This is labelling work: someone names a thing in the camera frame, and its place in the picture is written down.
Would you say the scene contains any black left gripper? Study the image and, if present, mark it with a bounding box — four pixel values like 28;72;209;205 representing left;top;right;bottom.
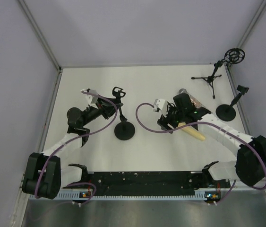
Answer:
81;94;122;127

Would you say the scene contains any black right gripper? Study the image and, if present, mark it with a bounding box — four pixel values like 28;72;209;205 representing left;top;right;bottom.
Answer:
158;104;185;133

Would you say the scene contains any cream yellow microphone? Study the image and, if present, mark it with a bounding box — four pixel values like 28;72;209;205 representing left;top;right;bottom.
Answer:
181;126;206;141

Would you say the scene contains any black round-base mic stand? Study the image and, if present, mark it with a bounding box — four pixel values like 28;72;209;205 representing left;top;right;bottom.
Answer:
112;87;135;141

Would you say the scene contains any glitter rhinestone microphone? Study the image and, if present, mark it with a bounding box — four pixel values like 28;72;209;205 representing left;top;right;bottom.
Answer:
178;88;205;108

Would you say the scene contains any black tripod shock-mount stand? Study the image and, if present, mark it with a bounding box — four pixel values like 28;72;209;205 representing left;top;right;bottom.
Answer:
191;48;245;99

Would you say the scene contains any grey microphone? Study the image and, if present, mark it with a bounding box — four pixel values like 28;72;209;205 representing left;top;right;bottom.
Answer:
200;106;212;115

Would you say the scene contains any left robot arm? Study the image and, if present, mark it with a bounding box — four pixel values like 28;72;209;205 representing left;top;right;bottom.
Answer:
22;93;123;199

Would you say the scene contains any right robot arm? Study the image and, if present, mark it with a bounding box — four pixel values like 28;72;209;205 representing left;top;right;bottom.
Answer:
154;92;266;187

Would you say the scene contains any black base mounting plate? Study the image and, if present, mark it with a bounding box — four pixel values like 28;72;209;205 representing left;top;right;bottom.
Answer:
82;171;230;196

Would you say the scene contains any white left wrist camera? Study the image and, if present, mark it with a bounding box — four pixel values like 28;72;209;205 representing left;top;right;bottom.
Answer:
81;88;98;107

